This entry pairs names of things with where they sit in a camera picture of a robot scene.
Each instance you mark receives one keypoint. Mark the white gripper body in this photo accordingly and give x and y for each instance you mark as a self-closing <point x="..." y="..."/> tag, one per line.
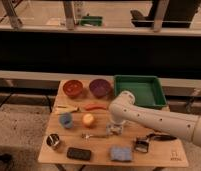
<point x="117" y="120"/>

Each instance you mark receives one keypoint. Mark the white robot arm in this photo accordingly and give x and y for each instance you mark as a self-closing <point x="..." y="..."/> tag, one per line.
<point x="183" y="126"/>

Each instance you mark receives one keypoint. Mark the yellow apple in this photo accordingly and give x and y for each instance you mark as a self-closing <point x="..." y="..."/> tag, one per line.
<point x="88" y="120"/>

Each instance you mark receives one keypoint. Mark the red chili pepper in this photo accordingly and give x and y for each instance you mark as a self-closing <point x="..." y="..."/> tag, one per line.
<point x="89" y="107"/>

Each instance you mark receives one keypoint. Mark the metal fork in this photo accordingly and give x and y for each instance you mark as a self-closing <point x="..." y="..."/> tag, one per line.
<point x="87" y="136"/>

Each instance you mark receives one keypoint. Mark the blue folded cloth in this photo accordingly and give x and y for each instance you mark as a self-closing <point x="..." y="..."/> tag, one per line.
<point x="120" y="154"/>

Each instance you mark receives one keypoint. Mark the purple bowl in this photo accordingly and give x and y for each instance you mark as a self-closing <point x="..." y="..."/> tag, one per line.
<point x="100" y="88"/>

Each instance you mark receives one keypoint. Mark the wooden table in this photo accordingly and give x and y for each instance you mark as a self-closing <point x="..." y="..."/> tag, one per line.
<point x="161" y="154"/>

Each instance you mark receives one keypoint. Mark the blue cup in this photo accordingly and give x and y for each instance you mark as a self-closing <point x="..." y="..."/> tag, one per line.
<point x="65" y="120"/>

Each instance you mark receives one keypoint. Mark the green plastic tray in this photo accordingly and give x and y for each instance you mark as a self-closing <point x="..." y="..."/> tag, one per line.
<point x="146" y="89"/>

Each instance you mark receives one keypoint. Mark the black rectangular sponge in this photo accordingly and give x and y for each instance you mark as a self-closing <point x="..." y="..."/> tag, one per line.
<point x="79" y="154"/>

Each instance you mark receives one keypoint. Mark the orange bowl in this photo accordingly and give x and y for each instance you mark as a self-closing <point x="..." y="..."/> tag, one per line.
<point x="73" y="88"/>

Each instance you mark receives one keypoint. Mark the yellow banana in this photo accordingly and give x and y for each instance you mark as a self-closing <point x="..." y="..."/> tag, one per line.
<point x="62" y="110"/>

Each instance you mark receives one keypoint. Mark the metal cup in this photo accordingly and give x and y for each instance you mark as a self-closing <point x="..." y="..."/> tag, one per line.
<point x="53" y="141"/>

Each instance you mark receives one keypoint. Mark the green box on shelf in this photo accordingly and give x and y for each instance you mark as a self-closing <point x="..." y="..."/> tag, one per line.
<point x="91" y="20"/>

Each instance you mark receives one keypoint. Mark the black handled peeler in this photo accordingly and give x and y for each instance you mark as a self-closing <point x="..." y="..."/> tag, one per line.
<point x="141" y="144"/>

